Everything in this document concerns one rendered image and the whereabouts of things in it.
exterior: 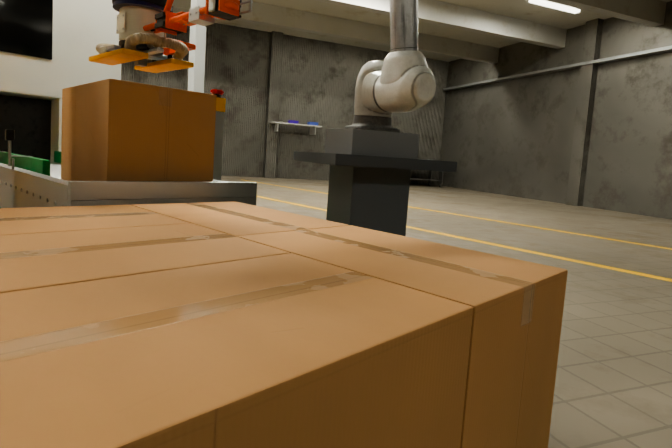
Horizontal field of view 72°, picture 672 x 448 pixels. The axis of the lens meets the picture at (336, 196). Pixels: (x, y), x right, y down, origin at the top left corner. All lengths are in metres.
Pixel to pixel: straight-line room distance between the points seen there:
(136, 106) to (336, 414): 1.45
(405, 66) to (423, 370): 1.23
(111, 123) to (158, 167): 0.22
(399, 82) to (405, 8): 0.26
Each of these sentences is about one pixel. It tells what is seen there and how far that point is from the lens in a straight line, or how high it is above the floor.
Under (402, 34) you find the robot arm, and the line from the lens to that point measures 1.73.
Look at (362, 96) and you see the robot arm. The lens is 1.84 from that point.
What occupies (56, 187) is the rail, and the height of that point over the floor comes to 0.58.
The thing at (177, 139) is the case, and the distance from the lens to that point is 1.84.
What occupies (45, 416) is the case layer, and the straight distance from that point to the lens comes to 0.42.
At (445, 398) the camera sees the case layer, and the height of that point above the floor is 0.43.
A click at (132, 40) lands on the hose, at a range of 1.94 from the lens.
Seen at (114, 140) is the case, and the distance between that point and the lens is 1.76.
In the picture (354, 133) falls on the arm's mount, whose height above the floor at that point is 0.83.
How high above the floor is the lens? 0.74
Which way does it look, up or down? 5 degrees down
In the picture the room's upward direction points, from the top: 4 degrees clockwise
